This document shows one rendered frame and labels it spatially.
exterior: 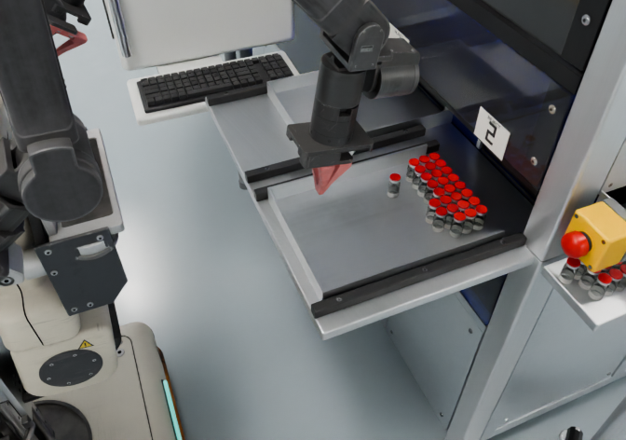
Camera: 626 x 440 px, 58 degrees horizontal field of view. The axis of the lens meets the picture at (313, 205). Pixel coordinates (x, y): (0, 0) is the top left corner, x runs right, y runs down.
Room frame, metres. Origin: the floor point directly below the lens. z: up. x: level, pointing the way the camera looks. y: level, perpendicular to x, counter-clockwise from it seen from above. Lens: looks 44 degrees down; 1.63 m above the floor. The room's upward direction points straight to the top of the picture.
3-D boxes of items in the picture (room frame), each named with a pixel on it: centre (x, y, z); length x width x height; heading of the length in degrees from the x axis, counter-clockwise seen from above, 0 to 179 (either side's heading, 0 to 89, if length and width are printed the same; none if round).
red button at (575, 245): (0.56, -0.39, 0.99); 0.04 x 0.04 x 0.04; 23
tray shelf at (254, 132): (0.90, -0.10, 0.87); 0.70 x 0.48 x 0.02; 23
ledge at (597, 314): (0.58, -0.48, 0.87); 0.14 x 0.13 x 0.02; 113
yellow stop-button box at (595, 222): (0.58, -0.44, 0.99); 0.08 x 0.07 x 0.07; 113
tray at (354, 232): (0.72, -0.12, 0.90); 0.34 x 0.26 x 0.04; 113
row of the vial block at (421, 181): (0.76, -0.22, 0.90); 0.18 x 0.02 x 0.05; 23
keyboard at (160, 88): (1.30, 0.25, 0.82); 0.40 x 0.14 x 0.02; 111
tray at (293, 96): (1.08, -0.10, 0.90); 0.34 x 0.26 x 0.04; 113
